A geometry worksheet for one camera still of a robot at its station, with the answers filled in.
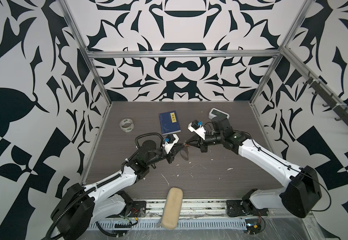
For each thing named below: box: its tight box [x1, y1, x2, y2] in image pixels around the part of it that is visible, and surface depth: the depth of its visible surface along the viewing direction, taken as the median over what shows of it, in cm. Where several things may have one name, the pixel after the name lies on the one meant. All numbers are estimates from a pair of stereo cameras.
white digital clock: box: [208, 108, 230, 120], surface depth 110 cm
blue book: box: [158, 110, 181, 135], surface depth 110 cm
